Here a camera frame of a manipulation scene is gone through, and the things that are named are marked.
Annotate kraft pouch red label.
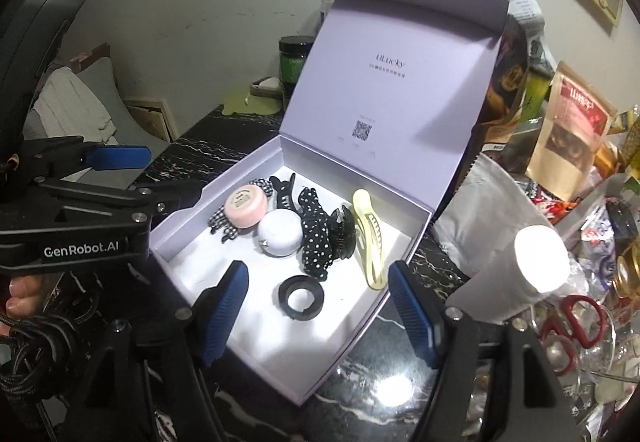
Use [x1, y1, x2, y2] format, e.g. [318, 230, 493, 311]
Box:
[525, 62, 618, 203]

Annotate black polka dot scrunchie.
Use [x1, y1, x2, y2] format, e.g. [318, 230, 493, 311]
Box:
[297, 188, 333, 283]

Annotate dark translucent hair claw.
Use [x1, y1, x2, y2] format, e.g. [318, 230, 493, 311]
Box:
[327, 204, 357, 257]

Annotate glass bowl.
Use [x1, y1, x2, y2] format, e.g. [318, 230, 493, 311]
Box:
[530, 302, 618, 388]

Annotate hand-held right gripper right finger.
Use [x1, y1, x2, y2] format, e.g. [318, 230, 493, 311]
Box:
[387, 259, 586, 442]

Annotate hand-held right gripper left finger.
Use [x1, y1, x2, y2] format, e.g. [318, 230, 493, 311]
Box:
[60, 259, 251, 442]

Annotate lavender gift box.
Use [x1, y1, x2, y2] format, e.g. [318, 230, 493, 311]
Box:
[150, 0, 511, 408]

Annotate person's left hand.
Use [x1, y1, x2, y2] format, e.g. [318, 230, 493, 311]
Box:
[5, 276, 48, 320]

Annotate black white checkered scrunchie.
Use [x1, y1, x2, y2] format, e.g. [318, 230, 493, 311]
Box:
[207, 176, 276, 240]

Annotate pink round case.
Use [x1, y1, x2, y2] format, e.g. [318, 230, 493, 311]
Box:
[224, 187, 268, 229]

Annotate white round case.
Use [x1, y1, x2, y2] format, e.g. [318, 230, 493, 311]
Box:
[256, 210, 304, 257]

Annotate black braided cable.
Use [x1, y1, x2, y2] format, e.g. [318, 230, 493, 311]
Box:
[0, 312, 81, 418]

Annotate yellow hair clip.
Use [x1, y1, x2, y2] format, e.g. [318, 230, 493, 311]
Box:
[352, 189, 388, 291]

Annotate dark gold-print bag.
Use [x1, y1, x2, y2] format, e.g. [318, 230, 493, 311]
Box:
[480, 16, 531, 145]

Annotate white clothing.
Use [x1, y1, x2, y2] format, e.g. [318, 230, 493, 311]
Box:
[32, 66, 118, 145]

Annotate red scissors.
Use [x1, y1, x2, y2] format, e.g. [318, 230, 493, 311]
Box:
[537, 294, 608, 375]

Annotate light green mat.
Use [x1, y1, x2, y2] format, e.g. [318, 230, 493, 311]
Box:
[222, 84, 283, 117]

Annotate white cylinder container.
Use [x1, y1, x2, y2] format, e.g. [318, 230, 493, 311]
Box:
[445, 226, 571, 327]

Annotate grey chair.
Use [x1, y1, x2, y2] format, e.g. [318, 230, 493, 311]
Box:
[22, 42, 133, 153]

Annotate black foam hair donut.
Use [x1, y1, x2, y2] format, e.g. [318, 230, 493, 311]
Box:
[278, 275, 325, 321]

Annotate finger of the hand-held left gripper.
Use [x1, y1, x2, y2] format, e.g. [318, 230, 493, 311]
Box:
[37, 179, 204, 235]
[15, 136, 152, 183]

